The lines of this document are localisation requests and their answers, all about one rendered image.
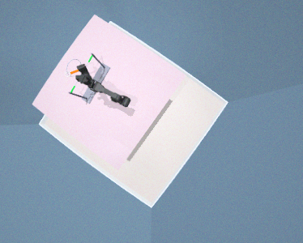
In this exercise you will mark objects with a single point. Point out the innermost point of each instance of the grey wire rig on two posts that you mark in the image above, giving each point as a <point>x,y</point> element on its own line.
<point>99,76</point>

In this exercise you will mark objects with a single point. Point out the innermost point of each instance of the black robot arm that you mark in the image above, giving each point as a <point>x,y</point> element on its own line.
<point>122,100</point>

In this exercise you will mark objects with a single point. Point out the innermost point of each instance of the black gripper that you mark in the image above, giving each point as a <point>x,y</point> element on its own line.
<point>82,68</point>

